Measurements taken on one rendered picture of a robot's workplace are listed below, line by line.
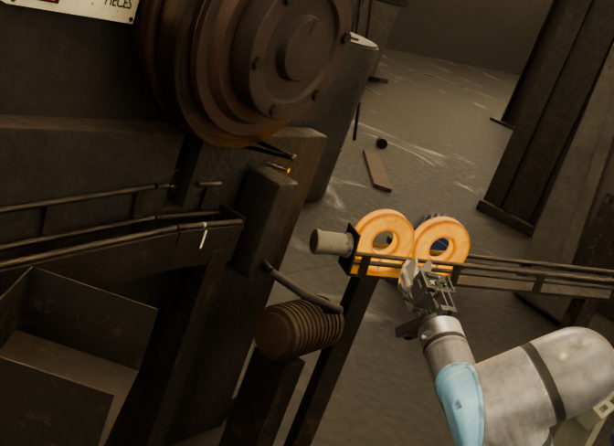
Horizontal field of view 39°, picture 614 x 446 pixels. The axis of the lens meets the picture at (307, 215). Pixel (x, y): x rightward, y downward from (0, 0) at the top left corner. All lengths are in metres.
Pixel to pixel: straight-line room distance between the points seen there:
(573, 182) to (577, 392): 3.08
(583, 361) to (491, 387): 0.13
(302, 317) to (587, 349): 0.87
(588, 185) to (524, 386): 3.03
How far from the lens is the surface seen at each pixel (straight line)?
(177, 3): 1.49
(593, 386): 1.24
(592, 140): 4.23
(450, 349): 1.70
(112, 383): 1.35
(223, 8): 1.50
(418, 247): 2.09
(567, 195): 4.27
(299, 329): 1.93
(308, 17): 1.57
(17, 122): 1.49
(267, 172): 1.91
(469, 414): 1.19
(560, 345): 1.23
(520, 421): 1.21
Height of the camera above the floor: 1.32
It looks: 18 degrees down
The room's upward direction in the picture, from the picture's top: 20 degrees clockwise
